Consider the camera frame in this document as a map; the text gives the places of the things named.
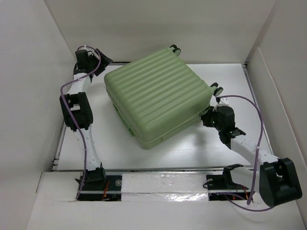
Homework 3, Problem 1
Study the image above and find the green hard-shell suitcase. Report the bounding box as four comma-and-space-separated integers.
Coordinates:
104, 45, 223, 150

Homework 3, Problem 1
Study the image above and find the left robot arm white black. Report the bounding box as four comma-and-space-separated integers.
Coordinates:
59, 45, 113, 191

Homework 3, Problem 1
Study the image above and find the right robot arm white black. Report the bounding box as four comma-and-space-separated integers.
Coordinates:
201, 105, 303, 207

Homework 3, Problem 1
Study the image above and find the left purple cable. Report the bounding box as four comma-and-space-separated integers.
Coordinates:
60, 45, 103, 199

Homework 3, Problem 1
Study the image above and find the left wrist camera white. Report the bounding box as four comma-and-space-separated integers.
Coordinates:
77, 45, 95, 51

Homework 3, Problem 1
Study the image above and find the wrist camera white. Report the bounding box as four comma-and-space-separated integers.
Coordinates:
214, 97, 229, 110
77, 45, 95, 51

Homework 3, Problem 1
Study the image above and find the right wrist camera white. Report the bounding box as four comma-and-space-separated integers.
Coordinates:
214, 97, 229, 110

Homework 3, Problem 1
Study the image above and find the metal rail with foam strip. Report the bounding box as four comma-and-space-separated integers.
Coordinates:
78, 171, 249, 202

